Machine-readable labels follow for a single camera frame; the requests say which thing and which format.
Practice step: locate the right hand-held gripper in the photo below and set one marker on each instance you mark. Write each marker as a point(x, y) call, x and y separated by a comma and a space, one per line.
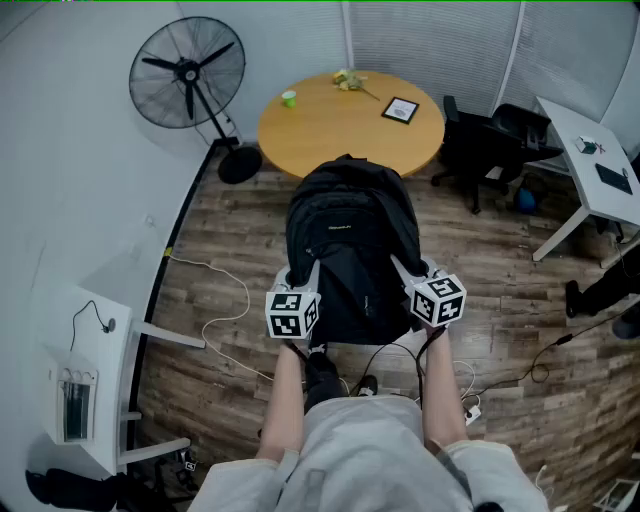
point(439, 300)

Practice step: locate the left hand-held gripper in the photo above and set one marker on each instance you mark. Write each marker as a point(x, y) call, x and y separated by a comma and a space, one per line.
point(292, 315)

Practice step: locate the black backpack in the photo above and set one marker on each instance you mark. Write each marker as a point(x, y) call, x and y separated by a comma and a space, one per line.
point(350, 215)

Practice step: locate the person's right forearm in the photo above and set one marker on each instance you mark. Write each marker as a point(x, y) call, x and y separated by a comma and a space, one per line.
point(444, 390)

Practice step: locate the person's left forearm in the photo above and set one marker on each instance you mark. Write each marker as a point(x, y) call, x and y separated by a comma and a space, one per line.
point(284, 400)

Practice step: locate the person's left shoe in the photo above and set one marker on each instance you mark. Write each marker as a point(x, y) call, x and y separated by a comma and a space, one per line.
point(317, 351)

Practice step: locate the person's shoe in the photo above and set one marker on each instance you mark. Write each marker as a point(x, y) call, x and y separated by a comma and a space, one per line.
point(317, 351)
point(369, 386)

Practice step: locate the person's black trousers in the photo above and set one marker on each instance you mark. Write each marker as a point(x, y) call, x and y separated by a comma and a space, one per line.
point(325, 385)

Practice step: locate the person's right shoe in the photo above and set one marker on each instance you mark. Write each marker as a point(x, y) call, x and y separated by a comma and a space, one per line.
point(369, 386)

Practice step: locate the blue bag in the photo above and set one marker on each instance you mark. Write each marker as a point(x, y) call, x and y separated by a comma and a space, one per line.
point(527, 200)

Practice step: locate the black office chair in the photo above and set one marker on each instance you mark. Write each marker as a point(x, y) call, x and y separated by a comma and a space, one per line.
point(480, 145)

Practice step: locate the round wooden table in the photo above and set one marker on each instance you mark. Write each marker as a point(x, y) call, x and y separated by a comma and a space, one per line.
point(340, 132)

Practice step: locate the white power strip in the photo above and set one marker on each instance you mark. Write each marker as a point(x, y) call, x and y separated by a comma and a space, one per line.
point(472, 415)

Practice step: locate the black framed picture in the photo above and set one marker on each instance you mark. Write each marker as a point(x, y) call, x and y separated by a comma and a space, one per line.
point(400, 110)

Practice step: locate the green cup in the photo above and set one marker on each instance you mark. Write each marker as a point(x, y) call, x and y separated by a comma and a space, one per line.
point(289, 99)

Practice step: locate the person's grey shirt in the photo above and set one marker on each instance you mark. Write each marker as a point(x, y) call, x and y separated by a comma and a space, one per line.
point(360, 460)

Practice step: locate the white desk with crossbars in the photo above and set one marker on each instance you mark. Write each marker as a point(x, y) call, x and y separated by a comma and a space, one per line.
point(107, 340)

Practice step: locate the yellow flower bouquet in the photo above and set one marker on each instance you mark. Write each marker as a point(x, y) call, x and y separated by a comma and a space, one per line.
point(347, 80)

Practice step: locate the small white box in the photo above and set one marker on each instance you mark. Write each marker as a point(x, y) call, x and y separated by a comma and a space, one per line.
point(584, 145)

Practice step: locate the black standing fan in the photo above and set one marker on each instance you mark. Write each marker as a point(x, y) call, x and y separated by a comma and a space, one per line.
point(187, 75)

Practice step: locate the white desktop appliance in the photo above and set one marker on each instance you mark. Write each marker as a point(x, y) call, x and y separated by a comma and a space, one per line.
point(75, 400)

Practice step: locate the white wall socket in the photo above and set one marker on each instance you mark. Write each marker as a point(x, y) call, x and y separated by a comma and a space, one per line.
point(149, 221)

